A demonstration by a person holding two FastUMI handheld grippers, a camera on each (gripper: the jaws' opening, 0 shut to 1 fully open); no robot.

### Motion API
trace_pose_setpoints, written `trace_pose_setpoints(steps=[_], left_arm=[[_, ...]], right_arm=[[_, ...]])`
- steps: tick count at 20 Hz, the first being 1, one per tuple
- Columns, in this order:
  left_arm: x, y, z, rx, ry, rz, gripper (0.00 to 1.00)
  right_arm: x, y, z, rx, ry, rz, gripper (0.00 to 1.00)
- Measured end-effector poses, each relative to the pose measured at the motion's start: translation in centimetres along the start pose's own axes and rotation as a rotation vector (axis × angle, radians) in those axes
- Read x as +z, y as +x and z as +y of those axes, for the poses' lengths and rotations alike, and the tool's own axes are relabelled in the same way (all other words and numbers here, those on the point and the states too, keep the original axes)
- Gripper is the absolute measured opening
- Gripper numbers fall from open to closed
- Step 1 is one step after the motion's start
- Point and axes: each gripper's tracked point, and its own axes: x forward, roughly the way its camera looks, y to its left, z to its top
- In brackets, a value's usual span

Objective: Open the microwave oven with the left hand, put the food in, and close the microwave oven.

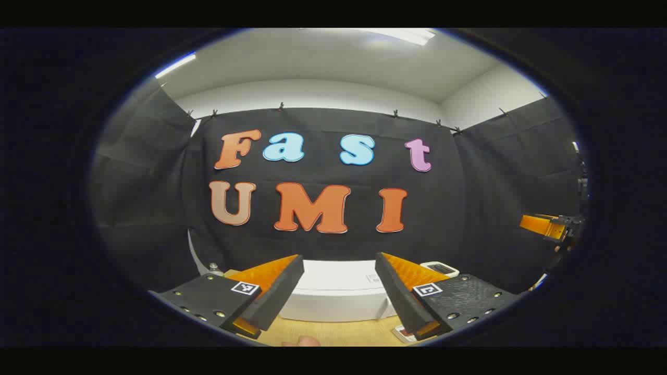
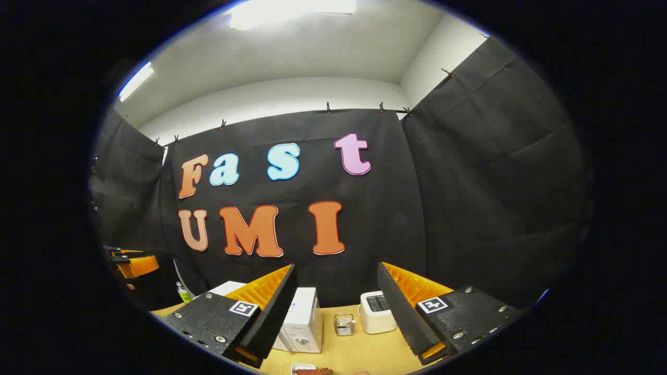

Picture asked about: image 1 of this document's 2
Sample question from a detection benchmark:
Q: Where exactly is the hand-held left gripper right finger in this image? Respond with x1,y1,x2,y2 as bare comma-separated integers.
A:
375,252,522,341

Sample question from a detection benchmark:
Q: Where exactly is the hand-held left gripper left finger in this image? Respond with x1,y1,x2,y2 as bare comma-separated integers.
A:
149,254,305,340

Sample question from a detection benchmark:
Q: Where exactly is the white microwave oven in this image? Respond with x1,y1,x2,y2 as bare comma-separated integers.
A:
279,259,402,322

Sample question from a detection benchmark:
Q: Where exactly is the white toaster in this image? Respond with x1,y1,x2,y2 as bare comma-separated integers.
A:
419,261,460,278

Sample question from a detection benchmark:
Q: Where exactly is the black backdrop cloth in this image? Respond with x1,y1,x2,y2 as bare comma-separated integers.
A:
91,78,587,295

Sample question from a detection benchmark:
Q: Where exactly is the ceiling light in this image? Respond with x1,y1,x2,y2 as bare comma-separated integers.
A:
360,29,436,47
155,52,197,79

